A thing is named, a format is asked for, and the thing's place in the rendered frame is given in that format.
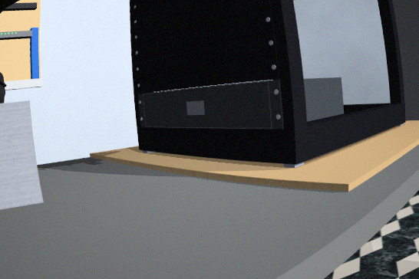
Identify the tan flat board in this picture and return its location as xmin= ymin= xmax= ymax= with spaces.
xmin=90 ymin=120 xmax=419 ymax=192

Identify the black server rack frame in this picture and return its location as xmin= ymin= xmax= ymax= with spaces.
xmin=130 ymin=0 xmax=406 ymax=168

